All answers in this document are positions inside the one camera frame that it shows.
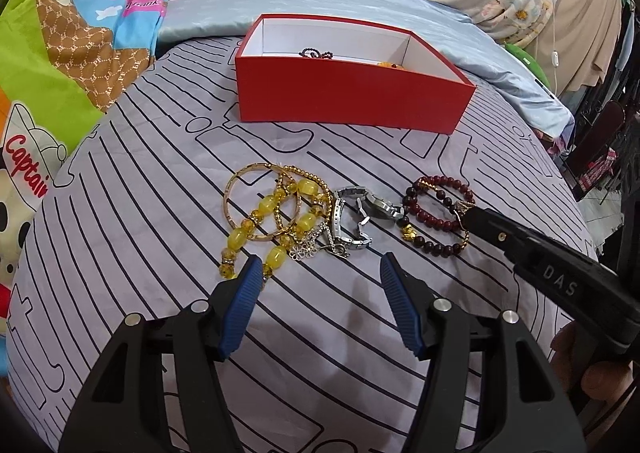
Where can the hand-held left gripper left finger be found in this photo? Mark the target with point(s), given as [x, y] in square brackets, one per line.
[240, 308]

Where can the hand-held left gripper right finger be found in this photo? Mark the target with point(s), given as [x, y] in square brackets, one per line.
[405, 313]

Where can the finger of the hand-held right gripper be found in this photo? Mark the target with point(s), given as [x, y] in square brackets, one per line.
[495, 230]

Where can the silver wrist watch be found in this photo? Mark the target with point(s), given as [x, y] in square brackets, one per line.
[382, 208]

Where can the gold bangle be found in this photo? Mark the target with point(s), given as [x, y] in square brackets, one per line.
[226, 198]

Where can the red cardboard box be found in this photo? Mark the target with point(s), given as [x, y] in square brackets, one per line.
[350, 93]

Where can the person's right hand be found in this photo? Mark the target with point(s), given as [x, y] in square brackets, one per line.
[602, 373]

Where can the grey striped bed sheet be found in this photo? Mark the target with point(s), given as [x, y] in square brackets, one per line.
[320, 358]

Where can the dark red chair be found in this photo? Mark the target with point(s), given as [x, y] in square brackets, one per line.
[600, 133]

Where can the black phone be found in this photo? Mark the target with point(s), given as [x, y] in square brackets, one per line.
[546, 88]

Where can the beige curtain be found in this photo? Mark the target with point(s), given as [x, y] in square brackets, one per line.
[590, 8]

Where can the cartoon monkey blanket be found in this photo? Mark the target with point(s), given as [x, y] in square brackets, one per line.
[50, 58]

